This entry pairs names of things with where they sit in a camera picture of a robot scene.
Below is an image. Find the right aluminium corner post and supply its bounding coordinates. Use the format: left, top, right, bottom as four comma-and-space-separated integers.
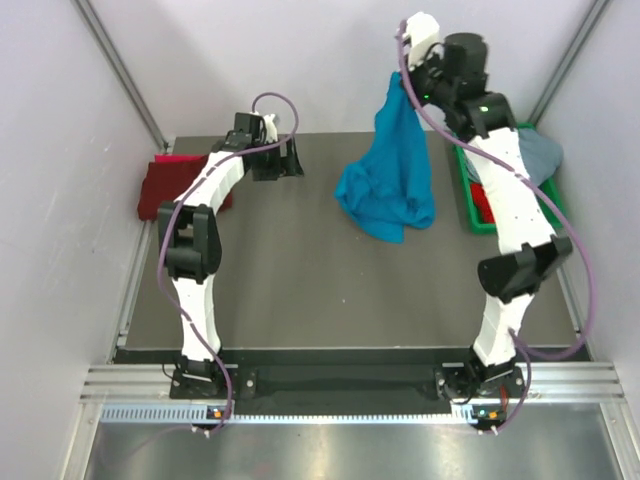
527, 0, 612, 125

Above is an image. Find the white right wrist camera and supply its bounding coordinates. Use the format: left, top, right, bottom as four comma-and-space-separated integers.
402, 12, 440, 70

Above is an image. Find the red t shirt in bin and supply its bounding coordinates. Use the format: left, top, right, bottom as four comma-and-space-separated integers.
470, 183, 495, 224

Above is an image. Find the left aluminium corner post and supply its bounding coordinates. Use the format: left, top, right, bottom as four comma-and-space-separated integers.
71, 0, 169, 151

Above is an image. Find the blue t shirt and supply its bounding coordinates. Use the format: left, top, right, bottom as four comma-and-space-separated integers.
334, 72, 436, 244

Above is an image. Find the grey t shirt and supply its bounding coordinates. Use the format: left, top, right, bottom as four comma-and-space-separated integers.
462, 128, 564, 187

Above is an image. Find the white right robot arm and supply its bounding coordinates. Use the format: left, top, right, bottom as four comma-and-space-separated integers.
403, 33, 573, 399

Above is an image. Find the aluminium front rail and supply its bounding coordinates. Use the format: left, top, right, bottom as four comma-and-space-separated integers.
80, 362, 625, 426

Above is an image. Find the pink folded t shirt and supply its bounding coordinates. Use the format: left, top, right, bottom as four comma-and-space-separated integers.
154, 154, 206, 163

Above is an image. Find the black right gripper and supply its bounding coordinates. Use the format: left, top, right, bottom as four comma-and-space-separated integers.
395, 45, 453, 112

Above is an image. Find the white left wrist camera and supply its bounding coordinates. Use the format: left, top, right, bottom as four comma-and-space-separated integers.
253, 111, 279, 144

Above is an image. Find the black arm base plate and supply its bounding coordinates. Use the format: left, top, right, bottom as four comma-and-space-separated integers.
169, 364, 524, 401

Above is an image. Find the aluminium corner post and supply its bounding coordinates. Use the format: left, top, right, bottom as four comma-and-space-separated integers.
71, 0, 169, 151
527, 0, 612, 125

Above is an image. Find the green plastic bin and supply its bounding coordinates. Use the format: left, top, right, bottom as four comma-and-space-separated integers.
452, 121, 565, 234

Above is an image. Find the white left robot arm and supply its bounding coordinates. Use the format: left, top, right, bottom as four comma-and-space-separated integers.
157, 112, 304, 400

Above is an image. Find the dark red folded t shirt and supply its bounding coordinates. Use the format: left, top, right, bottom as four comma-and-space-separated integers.
137, 156, 244, 221

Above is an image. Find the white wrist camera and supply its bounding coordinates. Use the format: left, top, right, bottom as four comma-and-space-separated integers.
402, 12, 440, 70
253, 111, 279, 144

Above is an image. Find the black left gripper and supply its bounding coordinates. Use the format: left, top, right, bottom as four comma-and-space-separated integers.
250, 135, 302, 181

